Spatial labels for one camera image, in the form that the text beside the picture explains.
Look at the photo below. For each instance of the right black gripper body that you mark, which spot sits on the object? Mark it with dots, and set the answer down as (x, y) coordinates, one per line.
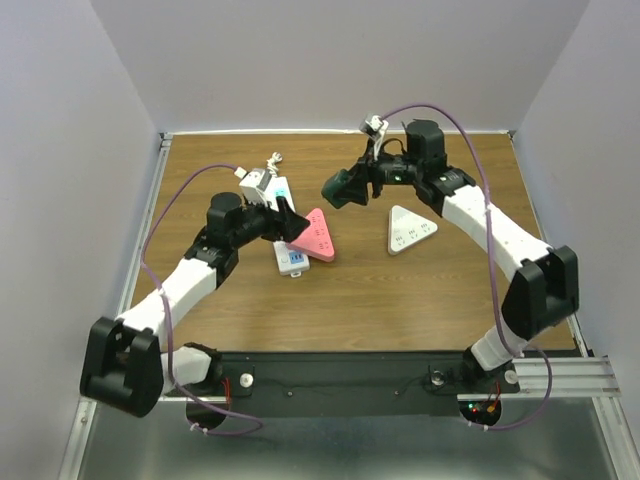
(398, 169)

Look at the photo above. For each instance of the back aluminium rail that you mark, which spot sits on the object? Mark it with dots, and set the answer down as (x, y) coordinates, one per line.
(298, 131)

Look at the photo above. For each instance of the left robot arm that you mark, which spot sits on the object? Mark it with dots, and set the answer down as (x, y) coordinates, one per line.
(130, 361)

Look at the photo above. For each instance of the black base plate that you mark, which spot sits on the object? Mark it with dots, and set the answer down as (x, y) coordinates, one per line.
(354, 384)

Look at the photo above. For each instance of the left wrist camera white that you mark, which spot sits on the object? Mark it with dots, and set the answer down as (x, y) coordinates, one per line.
(254, 185)

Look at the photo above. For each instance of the white triangular power socket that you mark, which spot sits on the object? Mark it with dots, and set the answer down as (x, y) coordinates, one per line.
(406, 229)

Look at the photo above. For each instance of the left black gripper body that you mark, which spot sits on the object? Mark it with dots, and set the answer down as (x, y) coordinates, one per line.
(253, 225)

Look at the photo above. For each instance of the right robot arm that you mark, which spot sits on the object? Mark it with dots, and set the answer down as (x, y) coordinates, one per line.
(543, 285)

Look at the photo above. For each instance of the pink triangular power socket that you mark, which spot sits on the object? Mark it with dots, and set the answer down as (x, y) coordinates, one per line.
(316, 240)

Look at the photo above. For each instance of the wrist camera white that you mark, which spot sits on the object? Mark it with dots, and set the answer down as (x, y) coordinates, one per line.
(375, 128)
(254, 185)

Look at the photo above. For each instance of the white colourful power strip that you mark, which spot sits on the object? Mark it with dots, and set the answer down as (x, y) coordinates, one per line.
(290, 262)

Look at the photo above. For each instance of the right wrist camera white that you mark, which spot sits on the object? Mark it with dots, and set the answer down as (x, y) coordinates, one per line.
(375, 128)

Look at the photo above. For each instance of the dark green cube adapter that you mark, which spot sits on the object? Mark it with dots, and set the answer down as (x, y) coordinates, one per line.
(335, 189)

